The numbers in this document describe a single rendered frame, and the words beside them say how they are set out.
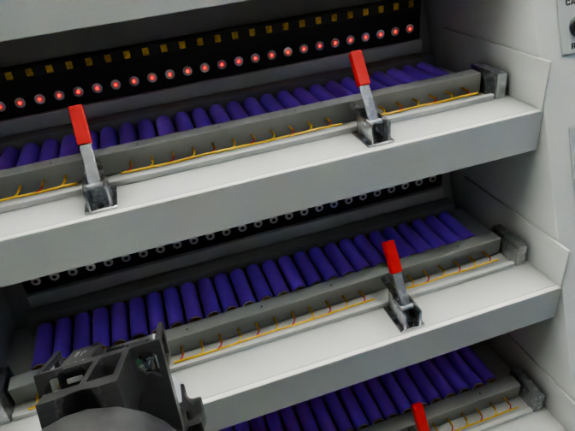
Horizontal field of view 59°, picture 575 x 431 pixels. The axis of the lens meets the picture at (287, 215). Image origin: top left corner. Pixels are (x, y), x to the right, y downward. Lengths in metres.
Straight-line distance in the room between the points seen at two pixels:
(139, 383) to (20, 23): 0.31
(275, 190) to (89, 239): 0.17
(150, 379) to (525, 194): 0.47
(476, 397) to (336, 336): 0.24
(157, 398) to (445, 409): 0.45
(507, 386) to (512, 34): 0.43
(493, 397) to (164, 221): 0.47
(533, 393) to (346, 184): 0.38
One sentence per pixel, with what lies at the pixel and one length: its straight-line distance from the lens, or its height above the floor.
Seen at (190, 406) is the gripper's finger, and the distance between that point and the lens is 0.37.
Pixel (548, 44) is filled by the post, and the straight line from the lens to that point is 0.60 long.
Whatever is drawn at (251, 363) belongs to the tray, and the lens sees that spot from 0.54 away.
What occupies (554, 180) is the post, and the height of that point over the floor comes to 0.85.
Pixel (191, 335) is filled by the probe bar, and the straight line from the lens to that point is 0.55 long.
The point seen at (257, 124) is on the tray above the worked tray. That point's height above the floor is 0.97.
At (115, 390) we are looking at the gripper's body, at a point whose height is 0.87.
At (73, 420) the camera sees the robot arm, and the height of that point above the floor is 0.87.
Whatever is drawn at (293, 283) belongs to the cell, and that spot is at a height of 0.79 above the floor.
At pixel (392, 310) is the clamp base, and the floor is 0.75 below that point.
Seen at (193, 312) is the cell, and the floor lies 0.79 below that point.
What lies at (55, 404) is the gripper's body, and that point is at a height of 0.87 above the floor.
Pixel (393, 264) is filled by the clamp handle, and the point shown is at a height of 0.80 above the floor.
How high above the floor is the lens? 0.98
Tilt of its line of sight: 12 degrees down
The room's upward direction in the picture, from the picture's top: 12 degrees counter-clockwise
